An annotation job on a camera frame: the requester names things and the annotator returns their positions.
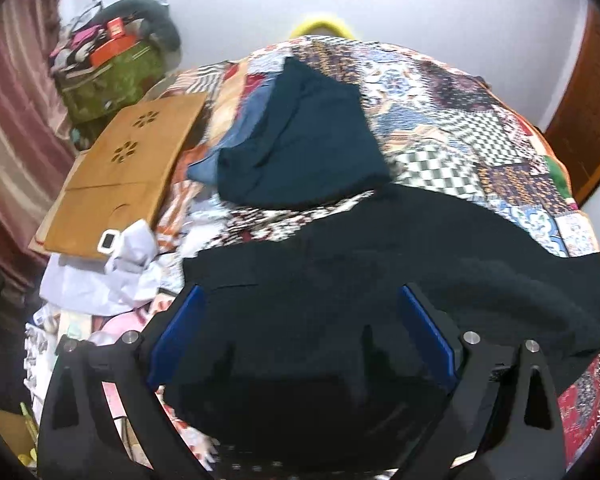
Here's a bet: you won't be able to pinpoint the orange box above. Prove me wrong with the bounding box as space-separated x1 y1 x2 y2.
90 18 137 67

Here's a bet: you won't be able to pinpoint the blue denim garment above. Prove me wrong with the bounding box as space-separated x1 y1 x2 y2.
186 74 277 186

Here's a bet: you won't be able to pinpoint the black pants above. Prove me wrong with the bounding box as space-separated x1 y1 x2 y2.
164 184 600 472

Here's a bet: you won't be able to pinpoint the pink striped curtain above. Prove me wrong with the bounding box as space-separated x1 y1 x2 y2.
0 0 74 288

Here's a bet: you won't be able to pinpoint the small white device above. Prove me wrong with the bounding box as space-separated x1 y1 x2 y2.
96 229 121 255

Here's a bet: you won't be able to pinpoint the patchwork patterned bed quilt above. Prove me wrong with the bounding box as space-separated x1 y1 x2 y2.
38 37 600 479

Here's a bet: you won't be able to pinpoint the green camouflage storage bag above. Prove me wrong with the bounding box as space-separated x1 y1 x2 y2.
56 41 166 125

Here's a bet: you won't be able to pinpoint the wooden door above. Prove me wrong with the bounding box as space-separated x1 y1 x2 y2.
545 6 600 205

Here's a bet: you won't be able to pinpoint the wooden lap desk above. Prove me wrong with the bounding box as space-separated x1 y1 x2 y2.
44 92 207 259

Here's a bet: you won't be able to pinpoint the white cloth pile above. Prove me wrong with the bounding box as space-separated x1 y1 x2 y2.
40 220 184 316

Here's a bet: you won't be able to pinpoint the yellow foam hoop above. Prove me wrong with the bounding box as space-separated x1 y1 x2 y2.
289 20 354 39

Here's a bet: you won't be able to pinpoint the dark teal folded garment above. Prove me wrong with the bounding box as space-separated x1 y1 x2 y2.
218 58 391 210

